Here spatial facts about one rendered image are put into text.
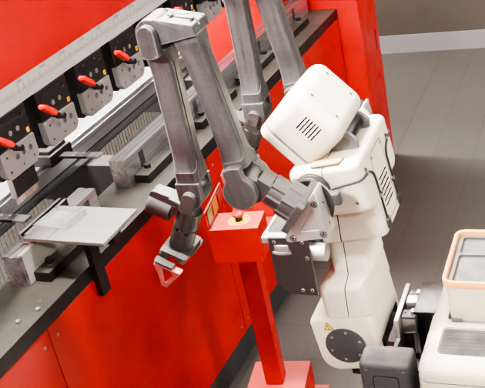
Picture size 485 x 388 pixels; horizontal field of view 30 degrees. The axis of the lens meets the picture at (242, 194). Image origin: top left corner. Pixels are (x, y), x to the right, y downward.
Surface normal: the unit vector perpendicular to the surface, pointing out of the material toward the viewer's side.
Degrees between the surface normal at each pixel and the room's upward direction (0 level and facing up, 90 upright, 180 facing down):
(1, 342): 0
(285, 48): 89
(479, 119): 0
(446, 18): 90
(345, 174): 90
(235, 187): 90
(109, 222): 0
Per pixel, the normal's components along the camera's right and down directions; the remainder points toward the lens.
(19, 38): 0.90, 0.03
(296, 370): -0.19, -0.87
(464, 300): -0.33, 0.52
